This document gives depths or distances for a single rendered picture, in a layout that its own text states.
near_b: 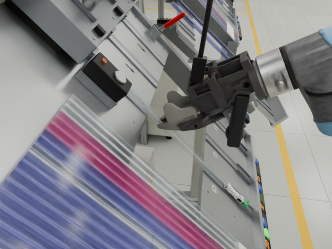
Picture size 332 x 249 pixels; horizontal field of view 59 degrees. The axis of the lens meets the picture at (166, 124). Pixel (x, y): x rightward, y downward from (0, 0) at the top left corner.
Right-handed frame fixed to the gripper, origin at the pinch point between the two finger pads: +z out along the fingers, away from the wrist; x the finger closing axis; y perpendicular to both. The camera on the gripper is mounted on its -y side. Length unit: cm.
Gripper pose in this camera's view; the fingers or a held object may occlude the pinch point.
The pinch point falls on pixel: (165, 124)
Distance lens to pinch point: 59.7
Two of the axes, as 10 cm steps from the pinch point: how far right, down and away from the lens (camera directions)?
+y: -4.9, -7.4, -4.6
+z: -8.6, 3.1, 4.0
